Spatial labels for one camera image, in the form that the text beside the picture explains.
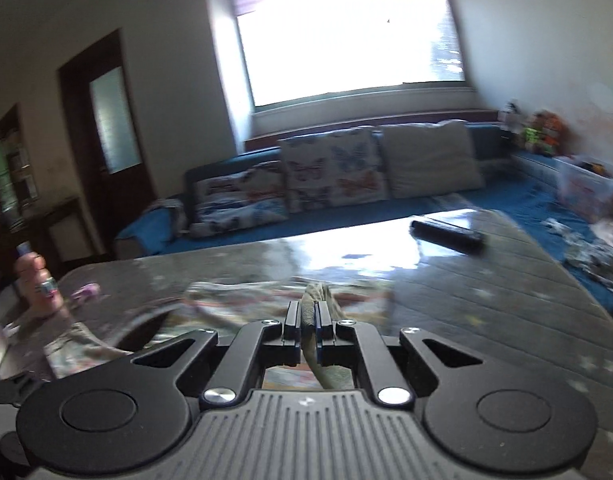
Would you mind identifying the butterfly cushion upright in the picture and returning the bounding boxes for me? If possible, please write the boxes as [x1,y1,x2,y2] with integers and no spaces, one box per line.
[279,127,388,214]

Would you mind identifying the small pink object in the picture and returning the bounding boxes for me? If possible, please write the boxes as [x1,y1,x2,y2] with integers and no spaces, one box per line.
[70,283,100,304]

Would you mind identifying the butterfly cushion lying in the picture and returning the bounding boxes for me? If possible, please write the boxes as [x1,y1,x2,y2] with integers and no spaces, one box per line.
[189,160,289,238]

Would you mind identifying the blue sofa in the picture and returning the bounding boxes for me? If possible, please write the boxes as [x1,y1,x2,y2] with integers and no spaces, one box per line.
[113,121,613,316]

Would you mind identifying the blue cloth on sofa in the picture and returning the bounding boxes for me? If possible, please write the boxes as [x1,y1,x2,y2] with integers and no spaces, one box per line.
[114,197,188,260]

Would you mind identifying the bright window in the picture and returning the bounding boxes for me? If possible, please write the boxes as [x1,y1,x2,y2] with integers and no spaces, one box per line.
[232,0,466,108]

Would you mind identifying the dark wooden shelf cabinet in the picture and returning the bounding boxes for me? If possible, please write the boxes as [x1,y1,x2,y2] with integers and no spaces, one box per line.
[0,103,93,302]

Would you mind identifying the toys pile on sofa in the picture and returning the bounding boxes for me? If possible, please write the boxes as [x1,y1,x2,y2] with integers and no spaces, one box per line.
[497,101,613,196]

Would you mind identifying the plain white cushion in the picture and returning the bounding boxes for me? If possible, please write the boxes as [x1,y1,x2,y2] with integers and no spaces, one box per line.
[380,120,485,198]

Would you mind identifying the pink googly-eyed toy figure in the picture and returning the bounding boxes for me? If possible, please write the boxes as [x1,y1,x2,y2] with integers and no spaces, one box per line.
[15,242,64,318]

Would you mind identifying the black remote control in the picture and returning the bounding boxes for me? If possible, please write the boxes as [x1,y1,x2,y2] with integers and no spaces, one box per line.
[410,218,485,254]

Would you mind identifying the floral patterned children's garment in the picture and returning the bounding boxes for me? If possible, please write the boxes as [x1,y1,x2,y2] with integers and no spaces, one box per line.
[40,278,403,392]

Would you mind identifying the dark wooden door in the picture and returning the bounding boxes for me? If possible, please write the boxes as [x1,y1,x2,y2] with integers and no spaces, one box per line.
[58,29,156,255]

